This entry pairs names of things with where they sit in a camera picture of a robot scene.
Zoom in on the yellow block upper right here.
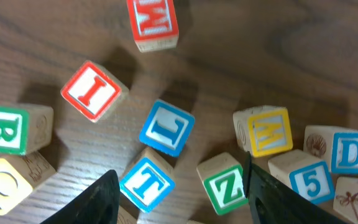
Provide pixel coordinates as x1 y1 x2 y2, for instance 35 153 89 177
232 105 293 157

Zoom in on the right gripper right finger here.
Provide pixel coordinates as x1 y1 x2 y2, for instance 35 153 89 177
242 152 345 224

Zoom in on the green B block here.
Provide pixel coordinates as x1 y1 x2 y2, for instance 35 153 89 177
0 103 54 156

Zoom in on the yellow B block far right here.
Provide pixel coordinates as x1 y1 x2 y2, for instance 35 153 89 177
333 177 358 224

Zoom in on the blue 2 block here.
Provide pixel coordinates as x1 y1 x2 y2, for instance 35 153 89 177
117 206 137 224

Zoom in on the red M block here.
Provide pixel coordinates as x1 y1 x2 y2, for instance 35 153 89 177
127 0 179 53

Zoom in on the yellow block centre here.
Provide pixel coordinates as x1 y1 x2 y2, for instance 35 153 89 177
0 152 56 215

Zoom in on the green Z block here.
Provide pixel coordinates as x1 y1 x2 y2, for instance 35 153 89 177
196 152 248 215

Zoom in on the blue 5 block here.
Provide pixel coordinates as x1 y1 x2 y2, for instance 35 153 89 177
268 149 335 204

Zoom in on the blue T block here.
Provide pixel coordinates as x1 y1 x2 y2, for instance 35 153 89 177
119 147 175 213

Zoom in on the red I block upper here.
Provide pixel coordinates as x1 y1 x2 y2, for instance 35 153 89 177
60 60 129 123

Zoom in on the blue D block upper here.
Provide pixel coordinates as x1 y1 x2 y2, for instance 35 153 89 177
303 125 358 174

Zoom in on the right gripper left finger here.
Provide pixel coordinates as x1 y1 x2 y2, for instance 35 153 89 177
42 170 120 224

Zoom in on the blue L block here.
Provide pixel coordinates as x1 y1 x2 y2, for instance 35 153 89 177
139 99 195 157

